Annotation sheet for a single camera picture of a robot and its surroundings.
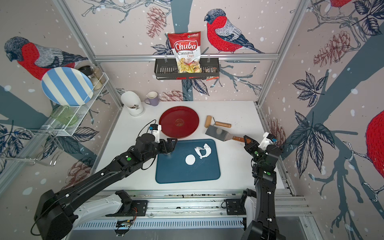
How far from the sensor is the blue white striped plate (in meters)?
0.69

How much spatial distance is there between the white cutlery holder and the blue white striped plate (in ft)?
0.88

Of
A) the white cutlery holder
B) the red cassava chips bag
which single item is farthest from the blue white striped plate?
the red cassava chips bag

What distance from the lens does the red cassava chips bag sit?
806 mm
